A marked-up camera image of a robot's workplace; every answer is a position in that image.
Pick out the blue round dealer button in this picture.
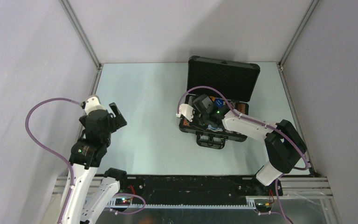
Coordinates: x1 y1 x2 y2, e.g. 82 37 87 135
214 98 224 107

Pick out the black poker set case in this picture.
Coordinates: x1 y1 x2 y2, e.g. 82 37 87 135
179 56 261 149

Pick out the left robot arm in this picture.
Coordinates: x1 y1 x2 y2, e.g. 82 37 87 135
58 99 129 224

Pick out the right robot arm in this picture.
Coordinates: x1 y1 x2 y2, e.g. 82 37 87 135
176 94 309 195

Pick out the blue card deck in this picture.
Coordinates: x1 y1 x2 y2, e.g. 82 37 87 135
207 125 223 132

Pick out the dark orange chip stack row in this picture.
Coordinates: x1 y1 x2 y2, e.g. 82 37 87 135
236 103 247 113

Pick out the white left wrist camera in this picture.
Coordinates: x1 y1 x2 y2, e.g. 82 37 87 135
80 95 106 115

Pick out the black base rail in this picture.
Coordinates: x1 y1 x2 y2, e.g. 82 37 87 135
121 175 283 206

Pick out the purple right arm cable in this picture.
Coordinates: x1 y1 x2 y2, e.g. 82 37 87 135
177 86 310 224

